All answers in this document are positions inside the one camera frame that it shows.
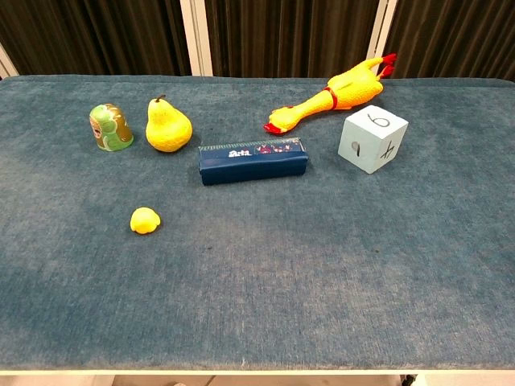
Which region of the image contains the small yellow toy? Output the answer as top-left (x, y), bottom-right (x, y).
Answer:
top-left (130, 207), bottom-right (162, 235)

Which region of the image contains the dark blue rectangular box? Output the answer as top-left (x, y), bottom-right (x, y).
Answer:
top-left (198, 137), bottom-right (310, 187)

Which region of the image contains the blue table cloth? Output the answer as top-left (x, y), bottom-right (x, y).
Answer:
top-left (0, 74), bottom-right (515, 372)

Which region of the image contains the yellow toy pear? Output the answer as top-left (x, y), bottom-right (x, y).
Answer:
top-left (145, 94), bottom-right (193, 154)

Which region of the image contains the light blue numbered cube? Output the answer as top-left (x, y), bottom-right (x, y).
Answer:
top-left (337, 105), bottom-right (410, 175)

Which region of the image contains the yellow rubber chicken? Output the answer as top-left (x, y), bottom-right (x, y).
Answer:
top-left (263, 53), bottom-right (398, 136)

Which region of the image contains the dark pleated curtain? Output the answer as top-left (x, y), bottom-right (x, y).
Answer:
top-left (0, 0), bottom-right (515, 80)

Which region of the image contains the green printed dome toy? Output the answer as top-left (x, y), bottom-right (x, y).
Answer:
top-left (89, 103), bottom-right (134, 153)

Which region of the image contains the white vertical post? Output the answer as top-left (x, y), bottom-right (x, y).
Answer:
top-left (179, 0), bottom-right (214, 77)
top-left (366, 0), bottom-right (399, 61)
top-left (0, 41), bottom-right (19, 80)

